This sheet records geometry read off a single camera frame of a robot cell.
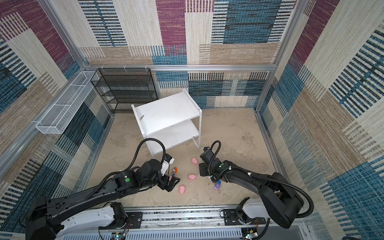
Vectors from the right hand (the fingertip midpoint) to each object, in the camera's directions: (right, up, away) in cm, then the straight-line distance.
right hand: (205, 169), depth 87 cm
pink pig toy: (-6, +4, +4) cm, 9 cm away
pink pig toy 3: (-13, -9, -6) cm, 17 cm away
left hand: (-17, +1, -13) cm, 21 cm away
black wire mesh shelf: (-58, +52, +21) cm, 81 cm away
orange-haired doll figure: (-18, -1, 0) cm, 18 cm away
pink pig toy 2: (-8, -3, -2) cm, 9 cm away
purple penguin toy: (+6, -7, -5) cm, 11 cm away
